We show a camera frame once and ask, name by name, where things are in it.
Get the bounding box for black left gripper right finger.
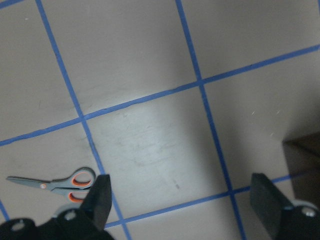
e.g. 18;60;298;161
250;173;294;239

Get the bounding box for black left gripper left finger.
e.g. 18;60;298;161
80;174;112;230

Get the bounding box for grey orange handled scissors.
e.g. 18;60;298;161
6;167;96;203

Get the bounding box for dark brown wooden cabinet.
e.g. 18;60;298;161
282;132;320;206

